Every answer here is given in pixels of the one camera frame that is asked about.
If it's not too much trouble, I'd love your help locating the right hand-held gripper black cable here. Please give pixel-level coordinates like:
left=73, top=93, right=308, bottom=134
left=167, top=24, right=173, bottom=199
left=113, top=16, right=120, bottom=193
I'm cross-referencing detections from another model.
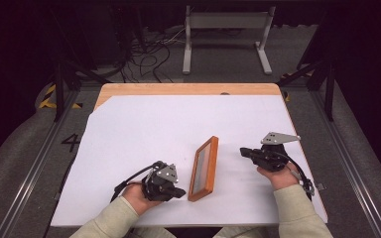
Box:
left=277, top=150, right=316, bottom=201

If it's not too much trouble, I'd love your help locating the person's leg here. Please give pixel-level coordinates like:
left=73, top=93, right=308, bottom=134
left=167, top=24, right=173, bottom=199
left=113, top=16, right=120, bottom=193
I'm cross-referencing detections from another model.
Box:
left=133, top=226, right=177, bottom=238
left=211, top=226, right=262, bottom=238

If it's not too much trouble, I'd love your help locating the aluminium floor rail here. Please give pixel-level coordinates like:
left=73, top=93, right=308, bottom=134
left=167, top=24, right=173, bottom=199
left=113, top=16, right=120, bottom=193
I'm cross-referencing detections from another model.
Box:
left=311, top=88, right=381, bottom=238
left=0, top=88, right=80, bottom=238

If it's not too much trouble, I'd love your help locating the black metal stand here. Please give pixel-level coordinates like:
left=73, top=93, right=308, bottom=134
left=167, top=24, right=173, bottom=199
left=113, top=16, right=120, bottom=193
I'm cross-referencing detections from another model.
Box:
left=48, top=6, right=111, bottom=122
left=277, top=6, right=339, bottom=122

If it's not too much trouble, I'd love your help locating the person's left leg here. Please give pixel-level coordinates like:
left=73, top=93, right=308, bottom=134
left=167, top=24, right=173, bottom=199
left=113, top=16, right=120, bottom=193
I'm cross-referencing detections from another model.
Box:
left=133, top=226, right=177, bottom=238

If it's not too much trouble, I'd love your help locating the white metal stand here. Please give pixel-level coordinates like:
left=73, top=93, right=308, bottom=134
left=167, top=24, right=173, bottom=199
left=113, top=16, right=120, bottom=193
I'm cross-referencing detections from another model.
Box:
left=182, top=4, right=276, bottom=75

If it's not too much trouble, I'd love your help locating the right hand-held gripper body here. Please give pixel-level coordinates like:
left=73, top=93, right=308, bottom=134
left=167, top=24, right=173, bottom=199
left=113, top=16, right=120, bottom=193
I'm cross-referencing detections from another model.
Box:
left=255, top=132, right=302, bottom=173

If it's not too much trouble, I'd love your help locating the tangle of floor cables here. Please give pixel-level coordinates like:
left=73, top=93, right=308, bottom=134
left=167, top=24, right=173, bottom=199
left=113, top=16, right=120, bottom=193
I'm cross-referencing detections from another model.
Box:
left=118, top=26, right=192, bottom=83

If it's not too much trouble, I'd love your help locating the person's right leg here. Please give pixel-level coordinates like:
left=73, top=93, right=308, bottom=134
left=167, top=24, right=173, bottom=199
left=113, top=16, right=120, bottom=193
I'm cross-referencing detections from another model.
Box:
left=211, top=226, right=262, bottom=238

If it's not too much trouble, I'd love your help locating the person's left hand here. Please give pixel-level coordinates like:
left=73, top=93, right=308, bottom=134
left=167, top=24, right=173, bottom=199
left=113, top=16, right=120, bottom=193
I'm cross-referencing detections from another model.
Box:
left=122, top=181, right=163, bottom=216

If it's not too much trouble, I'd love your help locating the person's right hand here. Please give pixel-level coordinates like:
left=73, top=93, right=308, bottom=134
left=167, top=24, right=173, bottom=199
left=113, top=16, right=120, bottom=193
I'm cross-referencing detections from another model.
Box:
left=257, top=162, right=301, bottom=191

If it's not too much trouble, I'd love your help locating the white paper sheet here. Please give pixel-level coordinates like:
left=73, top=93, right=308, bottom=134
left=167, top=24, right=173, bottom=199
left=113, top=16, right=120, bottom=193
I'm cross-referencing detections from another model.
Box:
left=51, top=94, right=328, bottom=228

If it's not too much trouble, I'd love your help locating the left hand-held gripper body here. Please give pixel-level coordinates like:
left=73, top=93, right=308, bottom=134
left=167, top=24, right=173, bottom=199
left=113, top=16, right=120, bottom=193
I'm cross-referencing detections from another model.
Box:
left=142, top=163, right=181, bottom=202

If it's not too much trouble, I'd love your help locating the wooden picture frame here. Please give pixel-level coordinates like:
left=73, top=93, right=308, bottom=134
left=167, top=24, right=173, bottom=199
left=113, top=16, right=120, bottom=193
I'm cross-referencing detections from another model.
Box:
left=188, top=135, right=219, bottom=202

